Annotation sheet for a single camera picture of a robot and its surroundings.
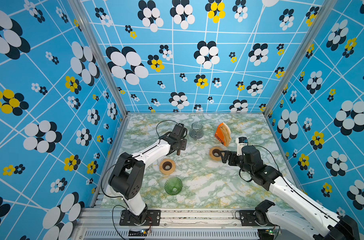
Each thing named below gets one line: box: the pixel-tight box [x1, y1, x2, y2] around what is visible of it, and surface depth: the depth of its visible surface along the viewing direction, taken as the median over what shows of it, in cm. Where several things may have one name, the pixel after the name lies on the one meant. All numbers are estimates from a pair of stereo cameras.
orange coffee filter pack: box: [214, 122, 232, 147], surface depth 101 cm
